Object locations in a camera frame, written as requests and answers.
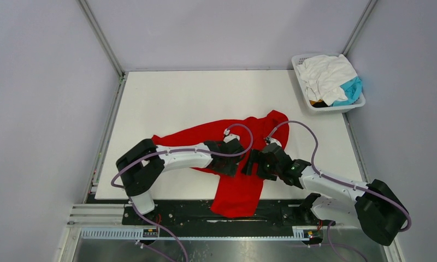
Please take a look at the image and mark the red t shirt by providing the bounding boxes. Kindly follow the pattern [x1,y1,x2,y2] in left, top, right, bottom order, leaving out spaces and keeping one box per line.
[152,110,288,218]

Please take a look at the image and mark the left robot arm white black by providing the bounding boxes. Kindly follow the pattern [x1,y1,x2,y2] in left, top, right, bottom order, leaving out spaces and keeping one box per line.
[115,135,248,224]

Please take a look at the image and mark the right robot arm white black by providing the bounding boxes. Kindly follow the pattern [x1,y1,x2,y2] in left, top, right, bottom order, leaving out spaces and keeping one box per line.
[241,143,411,246]

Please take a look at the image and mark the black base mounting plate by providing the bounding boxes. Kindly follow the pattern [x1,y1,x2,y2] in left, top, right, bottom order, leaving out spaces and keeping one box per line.
[122,199,337,239]

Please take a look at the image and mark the dark garment in basket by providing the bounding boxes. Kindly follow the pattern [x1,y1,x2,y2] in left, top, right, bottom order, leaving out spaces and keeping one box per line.
[309,100,329,108]

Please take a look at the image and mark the white t shirt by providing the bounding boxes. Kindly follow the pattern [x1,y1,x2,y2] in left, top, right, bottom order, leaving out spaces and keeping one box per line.
[296,55,358,107]

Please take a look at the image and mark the light blue t shirt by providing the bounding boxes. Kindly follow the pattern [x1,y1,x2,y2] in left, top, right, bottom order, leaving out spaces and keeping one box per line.
[331,76,363,106]

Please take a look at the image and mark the white slotted cable duct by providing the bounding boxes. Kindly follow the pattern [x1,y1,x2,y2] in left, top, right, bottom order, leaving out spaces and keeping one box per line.
[80,226,323,241]

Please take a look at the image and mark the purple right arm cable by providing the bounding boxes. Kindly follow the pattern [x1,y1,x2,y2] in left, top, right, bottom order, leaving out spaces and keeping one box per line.
[264,120,412,262]

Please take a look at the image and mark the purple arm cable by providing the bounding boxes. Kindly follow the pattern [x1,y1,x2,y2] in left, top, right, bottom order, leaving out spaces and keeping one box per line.
[110,123,255,262]
[264,120,412,262]

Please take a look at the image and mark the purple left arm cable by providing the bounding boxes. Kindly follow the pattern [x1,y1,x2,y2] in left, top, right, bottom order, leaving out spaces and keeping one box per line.
[110,123,255,262]

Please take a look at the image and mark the aluminium front frame rails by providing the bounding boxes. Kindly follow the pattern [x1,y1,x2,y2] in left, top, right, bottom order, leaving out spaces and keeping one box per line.
[67,204,125,226]

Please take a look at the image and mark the aluminium frame rail right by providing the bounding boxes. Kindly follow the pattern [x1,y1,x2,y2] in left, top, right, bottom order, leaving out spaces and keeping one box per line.
[342,0,378,57]

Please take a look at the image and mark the aluminium frame rail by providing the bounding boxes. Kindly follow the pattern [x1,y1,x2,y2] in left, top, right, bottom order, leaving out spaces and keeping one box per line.
[76,0,125,78]
[342,0,378,57]

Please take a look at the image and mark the aluminium frame rail left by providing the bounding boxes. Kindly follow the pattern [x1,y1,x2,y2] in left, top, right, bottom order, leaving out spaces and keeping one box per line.
[76,0,125,78]

